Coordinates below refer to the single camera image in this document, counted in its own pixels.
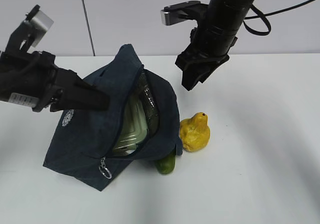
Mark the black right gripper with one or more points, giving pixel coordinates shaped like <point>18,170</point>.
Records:
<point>211,54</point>

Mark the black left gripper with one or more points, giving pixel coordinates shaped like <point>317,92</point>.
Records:
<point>35,81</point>

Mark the dark blue lunch bag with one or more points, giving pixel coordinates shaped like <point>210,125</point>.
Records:
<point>81,146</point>

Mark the yellow pear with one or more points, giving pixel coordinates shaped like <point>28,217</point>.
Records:
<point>194,132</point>

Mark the green lidded glass container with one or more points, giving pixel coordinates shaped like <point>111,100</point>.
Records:
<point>140,120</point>

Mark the green cucumber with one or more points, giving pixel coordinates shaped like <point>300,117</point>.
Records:
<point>166,165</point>

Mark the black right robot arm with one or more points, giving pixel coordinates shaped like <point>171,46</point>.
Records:
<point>218,23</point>

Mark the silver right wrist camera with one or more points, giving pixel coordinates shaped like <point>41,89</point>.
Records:
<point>175,13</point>

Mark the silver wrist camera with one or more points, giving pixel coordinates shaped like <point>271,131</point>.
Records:
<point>175,13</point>
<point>30,31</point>

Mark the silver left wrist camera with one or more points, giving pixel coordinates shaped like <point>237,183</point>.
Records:
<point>30,31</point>

